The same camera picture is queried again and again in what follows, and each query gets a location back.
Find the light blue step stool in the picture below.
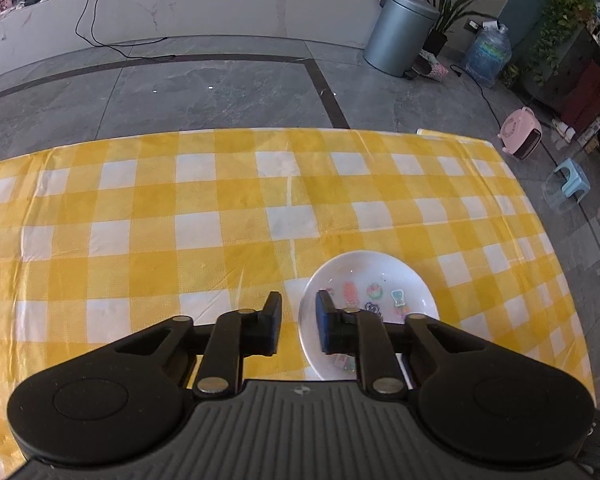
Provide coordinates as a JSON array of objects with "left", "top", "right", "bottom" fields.
[{"left": 542, "top": 158, "right": 591, "bottom": 214}]

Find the tall green floor plant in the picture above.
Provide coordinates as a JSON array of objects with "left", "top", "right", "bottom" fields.
[{"left": 424, "top": 0, "right": 504, "bottom": 56}]

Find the grey metal trash bin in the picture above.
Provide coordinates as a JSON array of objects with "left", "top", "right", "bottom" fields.
[{"left": 363, "top": 0, "right": 439, "bottom": 78}]

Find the small white sticker dish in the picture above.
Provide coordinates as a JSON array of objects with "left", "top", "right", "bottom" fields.
[{"left": 298, "top": 250, "right": 439, "bottom": 380}]

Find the yellow checkered tablecloth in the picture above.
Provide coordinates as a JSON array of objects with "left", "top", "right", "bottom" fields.
[{"left": 0, "top": 129, "right": 593, "bottom": 479}]

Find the black power cable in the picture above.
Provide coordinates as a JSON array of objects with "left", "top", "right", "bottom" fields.
[{"left": 73, "top": 0, "right": 176, "bottom": 60}]

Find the trailing leafy plant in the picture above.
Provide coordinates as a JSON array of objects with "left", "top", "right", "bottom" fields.
[{"left": 526, "top": 0, "right": 595, "bottom": 87}]

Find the blue water jug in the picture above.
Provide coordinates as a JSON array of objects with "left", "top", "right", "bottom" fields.
[{"left": 463, "top": 21, "right": 512, "bottom": 88}]

